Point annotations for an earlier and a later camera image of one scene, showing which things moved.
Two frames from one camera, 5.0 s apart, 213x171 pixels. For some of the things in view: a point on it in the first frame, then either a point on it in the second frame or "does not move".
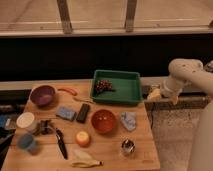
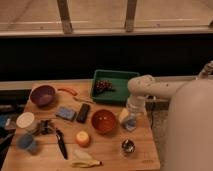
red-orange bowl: x=103 y=120 does not move
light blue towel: x=128 y=119 does not move
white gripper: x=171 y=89 to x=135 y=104
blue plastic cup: x=26 y=141 does not move
